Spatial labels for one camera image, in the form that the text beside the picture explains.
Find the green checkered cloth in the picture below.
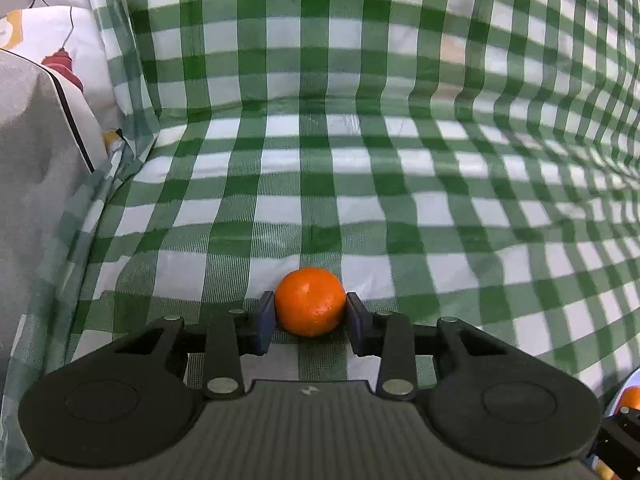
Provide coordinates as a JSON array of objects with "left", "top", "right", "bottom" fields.
[{"left": 0, "top": 0, "right": 640, "bottom": 480}]

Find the light blue plate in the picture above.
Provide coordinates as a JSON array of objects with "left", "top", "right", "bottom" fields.
[{"left": 601, "top": 367, "right": 640, "bottom": 418}]

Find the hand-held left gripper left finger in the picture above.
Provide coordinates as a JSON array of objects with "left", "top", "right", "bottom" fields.
[{"left": 112, "top": 290, "right": 277, "bottom": 401}]

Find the white printed bed sheet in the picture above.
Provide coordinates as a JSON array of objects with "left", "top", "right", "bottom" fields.
[{"left": 0, "top": 0, "right": 128, "bottom": 161}]

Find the grey cushion with black piping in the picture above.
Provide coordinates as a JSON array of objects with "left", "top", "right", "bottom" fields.
[{"left": 0, "top": 50, "right": 97, "bottom": 371}]

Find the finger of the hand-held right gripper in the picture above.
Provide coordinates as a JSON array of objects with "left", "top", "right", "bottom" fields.
[{"left": 585, "top": 406, "right": 640, "bottom": 480}]

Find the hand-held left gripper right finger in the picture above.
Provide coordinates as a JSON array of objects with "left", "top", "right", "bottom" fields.
[{"left": 345, "top": 291, "right": 501, "bottom": 401}]

